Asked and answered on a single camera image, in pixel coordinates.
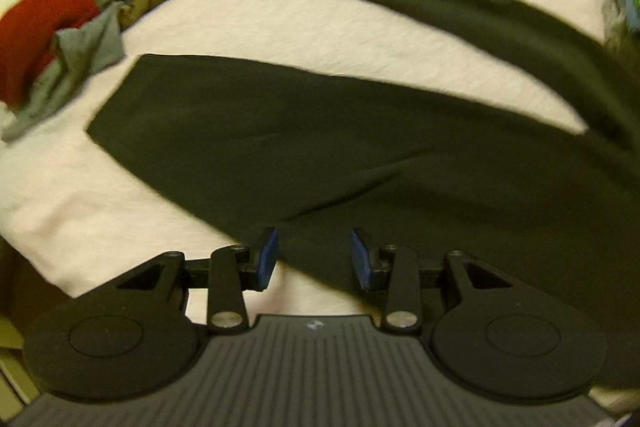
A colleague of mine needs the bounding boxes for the black pants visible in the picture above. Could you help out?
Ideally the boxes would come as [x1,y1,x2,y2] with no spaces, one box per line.
[87,0,639,388]

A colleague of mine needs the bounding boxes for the white quilted bedspread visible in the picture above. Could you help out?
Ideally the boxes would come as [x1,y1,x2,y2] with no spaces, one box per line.
[1,0,605,295]

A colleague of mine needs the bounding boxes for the grey garment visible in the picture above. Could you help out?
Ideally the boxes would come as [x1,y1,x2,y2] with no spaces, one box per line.
[1,0,132,143]

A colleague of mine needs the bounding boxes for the red garment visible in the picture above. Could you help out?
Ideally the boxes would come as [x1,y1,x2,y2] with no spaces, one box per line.
[1,0,101,107]

